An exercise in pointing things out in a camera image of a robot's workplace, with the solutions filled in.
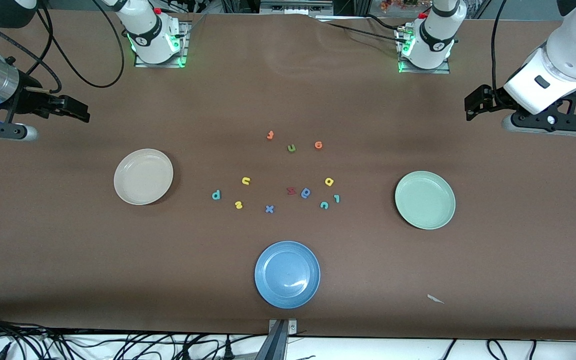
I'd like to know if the black camera pole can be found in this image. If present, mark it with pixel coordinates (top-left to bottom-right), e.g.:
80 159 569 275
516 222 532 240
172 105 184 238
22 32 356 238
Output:
254 320 289 360

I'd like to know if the grey metal frame box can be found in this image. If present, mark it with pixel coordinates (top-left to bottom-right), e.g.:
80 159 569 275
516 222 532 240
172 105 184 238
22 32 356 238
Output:
259 0 335 16

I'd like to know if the blue plate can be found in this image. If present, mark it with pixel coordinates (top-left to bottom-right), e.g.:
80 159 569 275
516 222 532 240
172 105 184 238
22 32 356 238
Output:
254 241 321 309

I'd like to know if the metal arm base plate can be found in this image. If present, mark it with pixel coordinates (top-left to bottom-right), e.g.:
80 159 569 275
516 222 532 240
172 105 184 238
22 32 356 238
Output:
397 29 452 75
134 21 190 69

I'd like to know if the thin black table cable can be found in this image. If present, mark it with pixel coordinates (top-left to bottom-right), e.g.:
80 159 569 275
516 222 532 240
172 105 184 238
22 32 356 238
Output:
316 14 403 43

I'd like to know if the pale green plate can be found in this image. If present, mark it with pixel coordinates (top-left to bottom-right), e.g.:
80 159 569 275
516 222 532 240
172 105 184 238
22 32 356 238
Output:
394 171 457 230

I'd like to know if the brown table cover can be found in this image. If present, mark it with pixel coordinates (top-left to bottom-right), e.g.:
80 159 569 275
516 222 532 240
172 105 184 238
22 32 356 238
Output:
0 9 576 342

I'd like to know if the beige brown plate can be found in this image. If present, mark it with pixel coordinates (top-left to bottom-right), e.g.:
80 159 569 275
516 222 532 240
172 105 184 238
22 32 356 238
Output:
113 148 174 206

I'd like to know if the small metal bracket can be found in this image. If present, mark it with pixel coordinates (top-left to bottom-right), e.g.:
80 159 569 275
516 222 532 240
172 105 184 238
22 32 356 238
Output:
268 319 298 335

